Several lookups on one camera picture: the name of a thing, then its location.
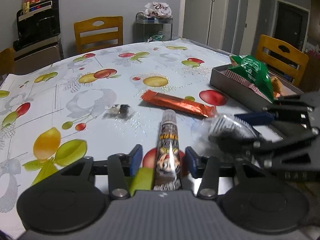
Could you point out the white Dove plastic bag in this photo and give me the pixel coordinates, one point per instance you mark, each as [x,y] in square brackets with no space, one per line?
[157,9]

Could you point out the white printed snack packet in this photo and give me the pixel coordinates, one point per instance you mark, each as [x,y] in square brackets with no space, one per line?
[223,124]

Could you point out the grey cabinet under dispenser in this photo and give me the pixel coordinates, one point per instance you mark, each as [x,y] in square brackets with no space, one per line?
[38,55]

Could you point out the metal rack shelf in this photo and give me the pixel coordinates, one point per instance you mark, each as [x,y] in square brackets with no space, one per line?
[152,29]

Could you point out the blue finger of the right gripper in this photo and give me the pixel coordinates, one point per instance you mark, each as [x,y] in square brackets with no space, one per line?
[231,144]
[257,118]

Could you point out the black water dispenser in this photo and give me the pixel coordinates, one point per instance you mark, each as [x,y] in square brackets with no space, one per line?
[40,23]

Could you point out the grey snack tray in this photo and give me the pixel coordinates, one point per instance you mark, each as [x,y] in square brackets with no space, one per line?
[237,91]

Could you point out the green snack bag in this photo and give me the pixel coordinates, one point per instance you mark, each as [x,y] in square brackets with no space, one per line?
[252,74]

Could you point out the small dark wrapped candy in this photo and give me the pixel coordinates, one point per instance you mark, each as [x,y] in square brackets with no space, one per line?
[120,111]

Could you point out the orange foil snack bar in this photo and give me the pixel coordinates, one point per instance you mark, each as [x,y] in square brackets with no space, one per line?
[179,104]

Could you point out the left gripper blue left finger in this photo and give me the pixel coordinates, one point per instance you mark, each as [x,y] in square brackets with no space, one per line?
[121,166]

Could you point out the yellow peanut snack bag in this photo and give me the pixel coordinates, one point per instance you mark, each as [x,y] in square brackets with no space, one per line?
[276,85]

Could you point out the wooden chair right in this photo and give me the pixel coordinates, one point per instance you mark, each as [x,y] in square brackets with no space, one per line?
[283,57]

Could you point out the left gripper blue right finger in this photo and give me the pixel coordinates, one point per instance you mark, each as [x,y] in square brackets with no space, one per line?
[206,168]

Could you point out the fruit pattern tablecloth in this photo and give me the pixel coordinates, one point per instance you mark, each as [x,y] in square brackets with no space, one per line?
[58,114]

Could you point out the brown tiger snack stick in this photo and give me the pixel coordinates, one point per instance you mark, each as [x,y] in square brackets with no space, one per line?
[167,175]

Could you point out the white door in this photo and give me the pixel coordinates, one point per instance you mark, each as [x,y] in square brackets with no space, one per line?
[197,14]

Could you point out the wooden chair left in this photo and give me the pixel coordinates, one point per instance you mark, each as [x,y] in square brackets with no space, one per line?
[7,63]

